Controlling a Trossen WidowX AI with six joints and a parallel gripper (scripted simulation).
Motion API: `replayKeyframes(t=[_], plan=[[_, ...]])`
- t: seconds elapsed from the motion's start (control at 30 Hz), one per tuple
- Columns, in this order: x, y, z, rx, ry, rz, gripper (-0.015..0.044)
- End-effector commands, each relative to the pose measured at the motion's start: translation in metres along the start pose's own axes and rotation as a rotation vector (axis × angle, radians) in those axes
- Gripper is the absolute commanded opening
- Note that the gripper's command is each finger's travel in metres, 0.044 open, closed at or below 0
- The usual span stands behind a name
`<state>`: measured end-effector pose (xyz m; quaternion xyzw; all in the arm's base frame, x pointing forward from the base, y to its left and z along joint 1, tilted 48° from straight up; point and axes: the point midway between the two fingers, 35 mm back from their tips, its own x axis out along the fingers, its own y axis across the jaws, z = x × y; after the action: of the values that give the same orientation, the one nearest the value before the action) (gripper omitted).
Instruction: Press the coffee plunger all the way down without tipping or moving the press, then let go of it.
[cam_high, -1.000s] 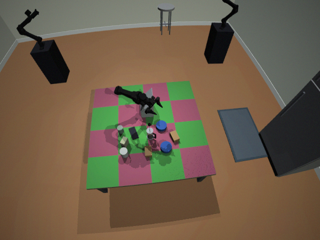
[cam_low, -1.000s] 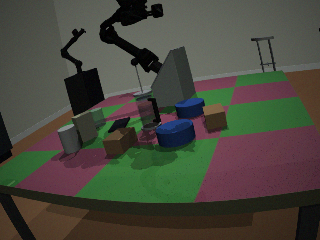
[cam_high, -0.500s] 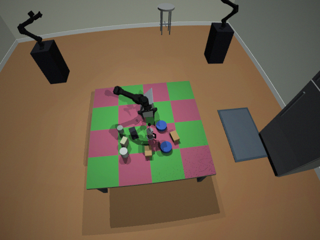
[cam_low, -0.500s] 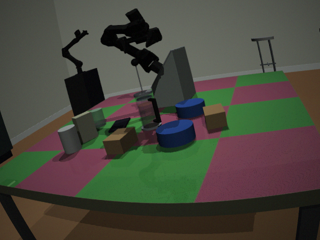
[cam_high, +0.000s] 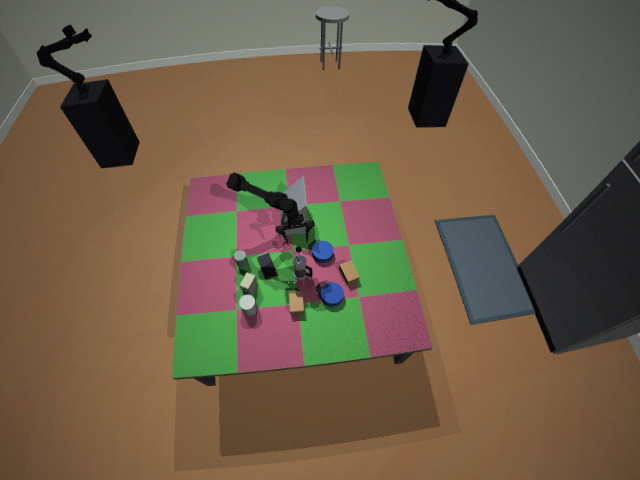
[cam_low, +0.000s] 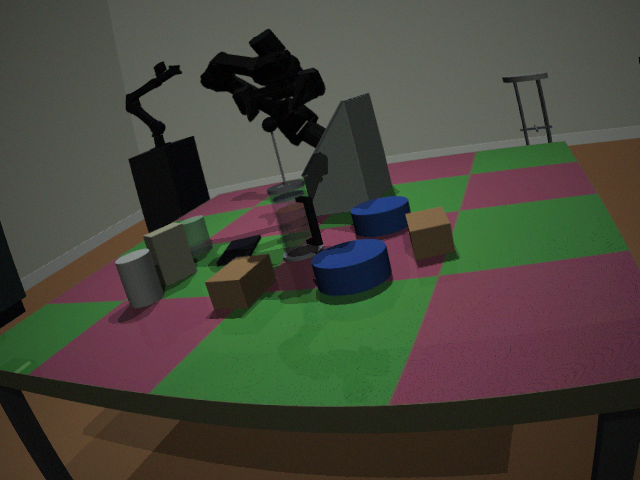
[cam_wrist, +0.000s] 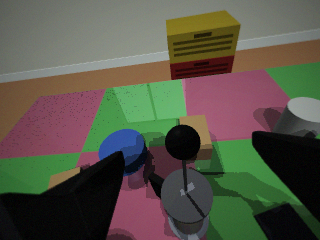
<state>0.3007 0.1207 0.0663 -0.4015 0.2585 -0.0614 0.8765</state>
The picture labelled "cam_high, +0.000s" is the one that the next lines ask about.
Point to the brown box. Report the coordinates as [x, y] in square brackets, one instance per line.
[349, 272]
[296, 302]

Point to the glass french press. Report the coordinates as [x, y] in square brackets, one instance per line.
[300, 268]

